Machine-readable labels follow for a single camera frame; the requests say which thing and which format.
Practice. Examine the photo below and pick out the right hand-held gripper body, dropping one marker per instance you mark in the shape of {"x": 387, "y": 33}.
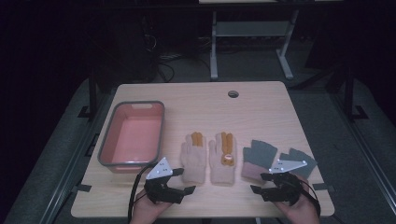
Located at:
{"x": 288, "y": 165}

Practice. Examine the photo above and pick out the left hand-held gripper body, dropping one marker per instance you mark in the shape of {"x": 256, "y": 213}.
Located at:
{"x": 162, "y": 169}

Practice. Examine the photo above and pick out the grey and pink fingerless glove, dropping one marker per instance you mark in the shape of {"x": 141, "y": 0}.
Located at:
{"x": 299, "y": 155}
{"x": 258, "y": 155}

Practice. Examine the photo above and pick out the beige glove with orange fingers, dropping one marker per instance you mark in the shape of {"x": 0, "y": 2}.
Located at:
{"x": 193, "y": 161}

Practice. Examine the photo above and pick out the beige glove with bear print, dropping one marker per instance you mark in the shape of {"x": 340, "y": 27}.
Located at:
{"x": 221, "y": 171}

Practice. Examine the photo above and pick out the pink basin with grey rim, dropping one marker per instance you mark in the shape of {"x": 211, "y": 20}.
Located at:
{"x": 134, "y": 137}

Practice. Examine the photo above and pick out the person's left hand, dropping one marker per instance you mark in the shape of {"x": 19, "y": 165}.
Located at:
{"x": 146, "y": 213}

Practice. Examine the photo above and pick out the person's right hand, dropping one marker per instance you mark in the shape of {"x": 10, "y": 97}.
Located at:
{"x": 303, "y": 211}

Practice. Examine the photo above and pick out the black table edge bracket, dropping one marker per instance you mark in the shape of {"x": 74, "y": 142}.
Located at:
{"x": 81, "y": 188}
{"x": 323, "y": 187}

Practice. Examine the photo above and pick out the black metal stand post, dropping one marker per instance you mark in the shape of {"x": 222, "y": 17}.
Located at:
{"x": 349, "y": 93}
{"x": 92, "y": 93}

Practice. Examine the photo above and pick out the grey metal desk frame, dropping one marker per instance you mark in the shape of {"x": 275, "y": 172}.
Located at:
{"x": 249, "y": 28}

